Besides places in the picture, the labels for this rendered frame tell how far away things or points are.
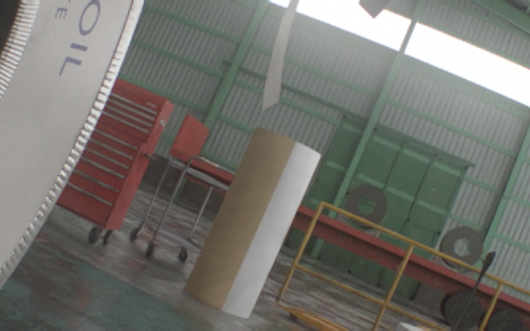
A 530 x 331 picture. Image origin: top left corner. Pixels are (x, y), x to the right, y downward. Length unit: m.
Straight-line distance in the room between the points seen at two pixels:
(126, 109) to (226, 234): 1.28
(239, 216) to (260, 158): 0.43
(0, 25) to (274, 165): 4.48
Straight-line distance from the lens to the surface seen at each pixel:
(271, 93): 1.57
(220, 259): 5.38
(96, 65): 1.18
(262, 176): 5.36
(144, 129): 5.81
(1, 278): 1.19
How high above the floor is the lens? 0.74
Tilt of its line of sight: 3 degrees up
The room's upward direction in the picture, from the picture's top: 24 degrees clockwise
